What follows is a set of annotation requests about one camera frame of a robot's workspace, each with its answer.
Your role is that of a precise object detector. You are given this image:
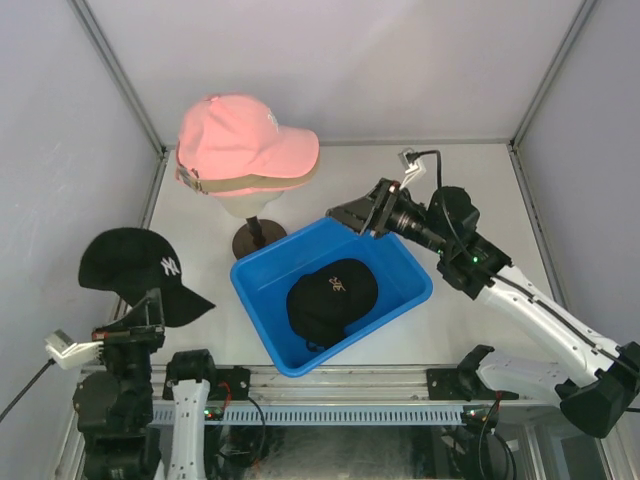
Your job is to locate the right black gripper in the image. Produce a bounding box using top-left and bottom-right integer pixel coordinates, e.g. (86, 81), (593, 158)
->
(326, 179), (450, 258)

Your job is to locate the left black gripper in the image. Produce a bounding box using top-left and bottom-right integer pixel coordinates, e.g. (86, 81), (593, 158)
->
(91, 286), (164, 419)

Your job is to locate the dark cap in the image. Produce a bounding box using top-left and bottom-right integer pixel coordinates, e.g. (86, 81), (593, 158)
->
(78, 227), (215, 328)

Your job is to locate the dark round wooden stand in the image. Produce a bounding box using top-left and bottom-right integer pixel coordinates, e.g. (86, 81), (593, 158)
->
(232, 216), (287, 260)

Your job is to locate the blue plastic bin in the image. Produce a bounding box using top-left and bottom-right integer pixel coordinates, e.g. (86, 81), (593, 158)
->
(230, 218), (433, 378)

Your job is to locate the beige cap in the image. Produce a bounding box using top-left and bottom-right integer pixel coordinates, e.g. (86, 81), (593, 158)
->
(175, 162), (319, 195)

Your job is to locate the pink baseball cap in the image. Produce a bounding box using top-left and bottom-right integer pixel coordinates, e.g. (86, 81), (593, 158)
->
(200, 182), (299, 197)

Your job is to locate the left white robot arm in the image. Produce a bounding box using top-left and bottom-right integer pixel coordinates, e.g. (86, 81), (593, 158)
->
(73, 288), (219, 479)

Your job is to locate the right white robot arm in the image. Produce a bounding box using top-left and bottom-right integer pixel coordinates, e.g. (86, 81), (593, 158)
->
(326, 179), (639, 439)

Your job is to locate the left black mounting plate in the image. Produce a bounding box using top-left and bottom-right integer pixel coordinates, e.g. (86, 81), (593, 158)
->
(207, 366), (251, 401)

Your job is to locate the black mounting plate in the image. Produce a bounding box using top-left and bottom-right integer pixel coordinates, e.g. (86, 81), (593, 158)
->
(207, 366), (251, 401)
(426, 367), (496, 401)

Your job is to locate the beige mannequin head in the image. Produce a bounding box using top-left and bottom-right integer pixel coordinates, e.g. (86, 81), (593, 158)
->
(216, 191), (283, 219)

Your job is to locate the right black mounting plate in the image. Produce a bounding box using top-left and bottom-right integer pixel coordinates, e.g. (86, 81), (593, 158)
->
(426, 367), (496, 401)

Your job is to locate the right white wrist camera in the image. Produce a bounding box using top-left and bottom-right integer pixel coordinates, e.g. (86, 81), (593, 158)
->
(398, 148), (426, 190)

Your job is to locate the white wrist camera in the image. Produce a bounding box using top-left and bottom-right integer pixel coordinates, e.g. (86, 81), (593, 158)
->
(45, 330), (104, 370)
(398, 148), (426, 190)

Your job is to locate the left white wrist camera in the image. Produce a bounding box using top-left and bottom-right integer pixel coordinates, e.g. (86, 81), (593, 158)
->
(45, 330), (104, 370)

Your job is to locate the perforated grey cable duct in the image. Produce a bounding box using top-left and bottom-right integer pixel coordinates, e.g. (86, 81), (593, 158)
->
(149, 403), (469, 427)

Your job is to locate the aluminium mounting rail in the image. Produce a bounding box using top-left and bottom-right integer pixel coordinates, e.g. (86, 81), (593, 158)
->
(79, 363), (566, 402)

